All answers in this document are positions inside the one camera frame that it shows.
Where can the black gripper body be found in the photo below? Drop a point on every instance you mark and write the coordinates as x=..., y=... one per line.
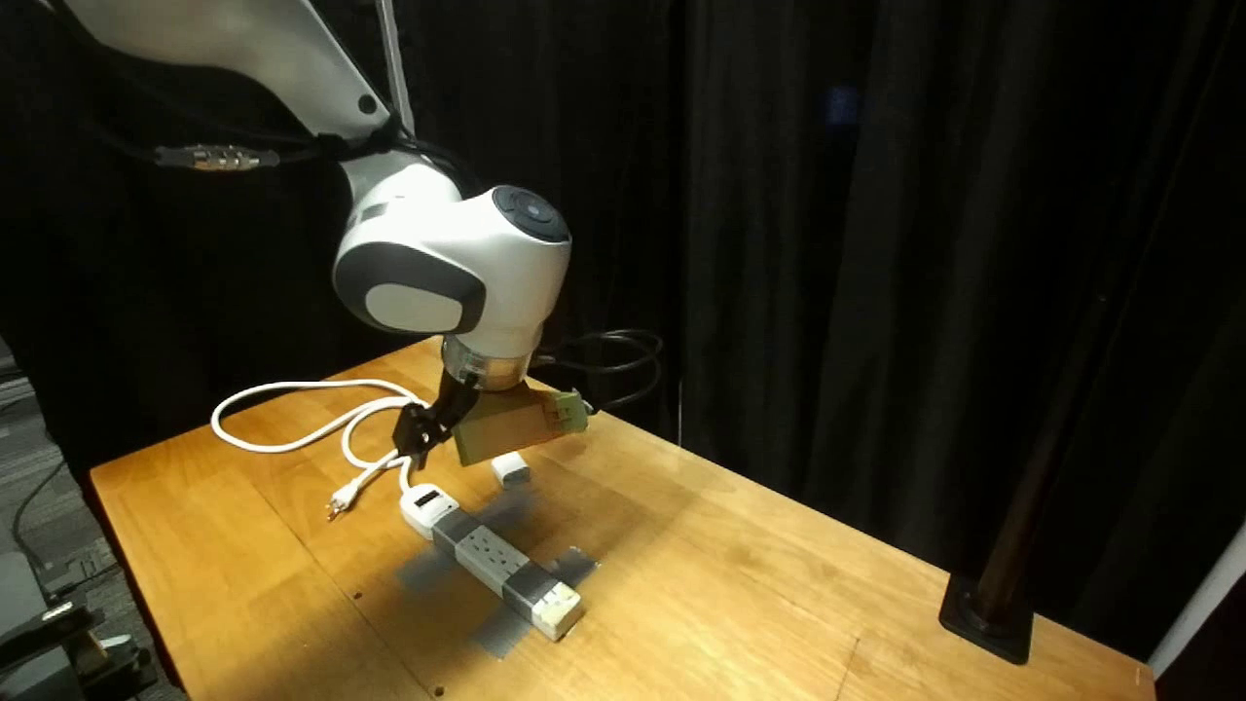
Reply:
x=425, y=426

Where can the white charger head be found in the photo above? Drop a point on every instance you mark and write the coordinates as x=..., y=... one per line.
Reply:
x=511, y=470

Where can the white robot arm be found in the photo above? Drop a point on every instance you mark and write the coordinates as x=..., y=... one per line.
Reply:
x=417, y=254

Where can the white power strip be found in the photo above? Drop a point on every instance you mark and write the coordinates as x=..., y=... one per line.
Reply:
x=533, y=590

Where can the silver metal pole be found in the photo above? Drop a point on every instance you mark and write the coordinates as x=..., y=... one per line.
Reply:
x=394, y=65

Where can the black curtain backdrop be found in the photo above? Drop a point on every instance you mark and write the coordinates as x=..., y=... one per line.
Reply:
x=864, y=226

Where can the grey tape strip near switch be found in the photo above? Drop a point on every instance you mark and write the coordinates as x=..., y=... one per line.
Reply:
x=461, y=534

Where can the black stand post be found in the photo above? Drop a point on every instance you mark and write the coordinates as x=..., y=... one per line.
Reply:
x=1116, y=509

